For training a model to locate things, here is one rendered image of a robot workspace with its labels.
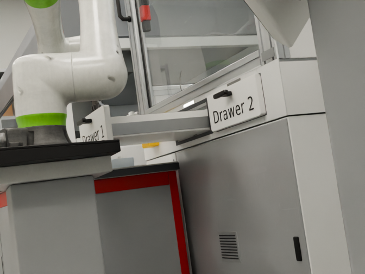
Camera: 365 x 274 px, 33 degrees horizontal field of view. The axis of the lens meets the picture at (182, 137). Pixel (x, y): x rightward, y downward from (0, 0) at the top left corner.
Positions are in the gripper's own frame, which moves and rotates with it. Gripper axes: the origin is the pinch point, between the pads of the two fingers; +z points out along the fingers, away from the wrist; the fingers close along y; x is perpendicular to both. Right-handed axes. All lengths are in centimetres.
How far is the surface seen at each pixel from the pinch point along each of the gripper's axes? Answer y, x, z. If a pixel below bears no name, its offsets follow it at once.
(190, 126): 37.4, 18.3, 0.9
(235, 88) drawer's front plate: 59, 24, -6
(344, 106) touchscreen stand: 127, 8, 11
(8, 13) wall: -392, 27, -180
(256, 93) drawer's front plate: 70, 24, -2
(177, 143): 11.4, 23.7, 3.1
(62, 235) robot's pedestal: 61, -28, 27
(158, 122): 37.8, 8.1, -1.4
